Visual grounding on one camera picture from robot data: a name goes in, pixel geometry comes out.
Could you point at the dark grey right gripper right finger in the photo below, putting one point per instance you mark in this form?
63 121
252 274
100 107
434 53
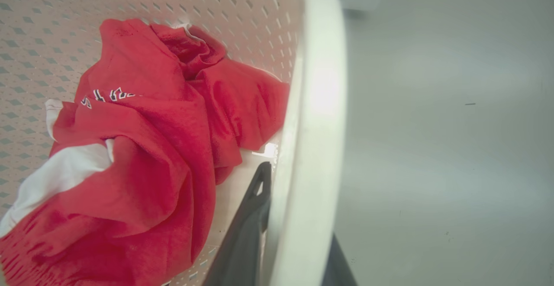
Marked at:
335 266

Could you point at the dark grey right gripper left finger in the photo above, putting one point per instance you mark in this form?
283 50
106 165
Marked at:
242 242

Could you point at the white perforated laundry basket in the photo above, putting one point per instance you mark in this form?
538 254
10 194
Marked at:
311 126

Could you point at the red and white jersey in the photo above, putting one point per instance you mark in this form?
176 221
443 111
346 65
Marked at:
143 156

